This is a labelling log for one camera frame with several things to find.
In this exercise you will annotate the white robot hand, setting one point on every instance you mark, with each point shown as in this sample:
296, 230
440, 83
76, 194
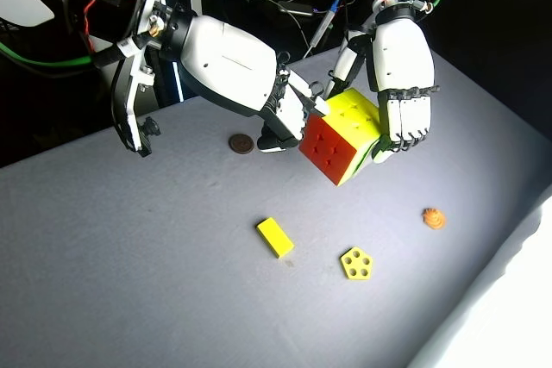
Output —
401, 58
228, 66

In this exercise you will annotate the Rubik's cube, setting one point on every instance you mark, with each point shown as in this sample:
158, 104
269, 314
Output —
328, 148

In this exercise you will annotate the chocolate sandwich cookie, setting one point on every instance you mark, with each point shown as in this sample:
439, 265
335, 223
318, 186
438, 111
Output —
241, 144

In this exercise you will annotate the orange swirl toy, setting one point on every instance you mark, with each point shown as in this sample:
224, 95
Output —
434, 219

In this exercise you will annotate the yellow rectangular block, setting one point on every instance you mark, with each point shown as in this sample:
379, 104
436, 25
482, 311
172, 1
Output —
274, 234

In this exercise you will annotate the yellow pentagon block with holes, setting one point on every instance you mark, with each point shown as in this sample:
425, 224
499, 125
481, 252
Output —
356, 262

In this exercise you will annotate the grey table cloth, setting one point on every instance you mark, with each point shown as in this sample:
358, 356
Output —
129, 256

